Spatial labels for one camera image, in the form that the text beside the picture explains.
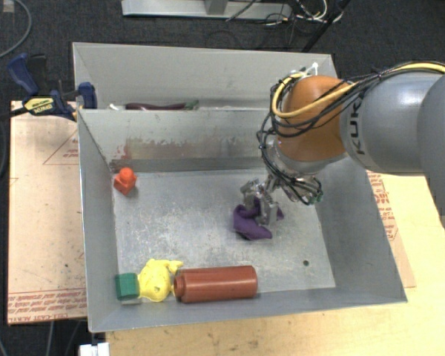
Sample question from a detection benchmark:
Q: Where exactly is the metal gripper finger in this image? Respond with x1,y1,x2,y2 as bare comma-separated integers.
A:
258,193,281,226
240,179,263,214

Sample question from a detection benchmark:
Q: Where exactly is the purple cloth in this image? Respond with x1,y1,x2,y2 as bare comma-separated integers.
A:
232,197,285,241

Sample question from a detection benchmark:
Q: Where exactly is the grey metal bin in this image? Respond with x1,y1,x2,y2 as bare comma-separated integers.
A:
72,42,409,334

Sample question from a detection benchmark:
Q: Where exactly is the red-brown plastic bottle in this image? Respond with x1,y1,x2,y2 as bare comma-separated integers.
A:
173,265,259,304

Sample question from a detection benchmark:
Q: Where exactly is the orange toy block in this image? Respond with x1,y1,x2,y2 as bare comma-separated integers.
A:
113,167,138,196

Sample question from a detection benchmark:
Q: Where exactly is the yellow toy animal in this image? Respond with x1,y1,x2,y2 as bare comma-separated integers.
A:
137,258,184,303

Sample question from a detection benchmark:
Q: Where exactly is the green cube block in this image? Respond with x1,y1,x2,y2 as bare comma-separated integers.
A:
114,272,140,301

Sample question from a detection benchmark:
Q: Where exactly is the brown cardboard board red print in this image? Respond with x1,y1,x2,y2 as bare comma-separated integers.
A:
7,100,417,326

